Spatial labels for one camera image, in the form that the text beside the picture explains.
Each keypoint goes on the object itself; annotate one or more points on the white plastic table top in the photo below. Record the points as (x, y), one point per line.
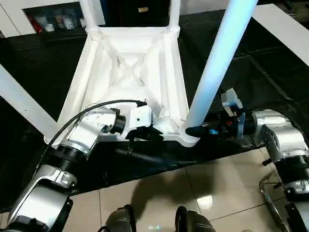
(130, 72)

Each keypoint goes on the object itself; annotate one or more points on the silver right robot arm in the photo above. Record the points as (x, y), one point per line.
(280, 140)

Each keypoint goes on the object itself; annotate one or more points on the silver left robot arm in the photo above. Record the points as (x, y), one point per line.
(72, 150)

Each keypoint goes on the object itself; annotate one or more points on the black work mat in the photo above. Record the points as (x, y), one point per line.
(270, 63)

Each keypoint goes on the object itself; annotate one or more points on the dark right robot foot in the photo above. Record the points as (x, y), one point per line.
(195, 222)

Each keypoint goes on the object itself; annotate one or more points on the white flat board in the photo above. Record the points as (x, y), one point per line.
(285, 26)

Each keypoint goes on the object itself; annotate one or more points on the small yellow label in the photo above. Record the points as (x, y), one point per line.
(143, 9)

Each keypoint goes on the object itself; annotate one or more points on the white cabinet with glass doors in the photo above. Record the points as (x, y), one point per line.
(48, 17)

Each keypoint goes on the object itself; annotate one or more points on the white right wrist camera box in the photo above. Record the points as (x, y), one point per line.
(231, 102)

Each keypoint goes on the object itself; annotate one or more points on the chrome tube frame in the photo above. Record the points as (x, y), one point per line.
(270, 203)

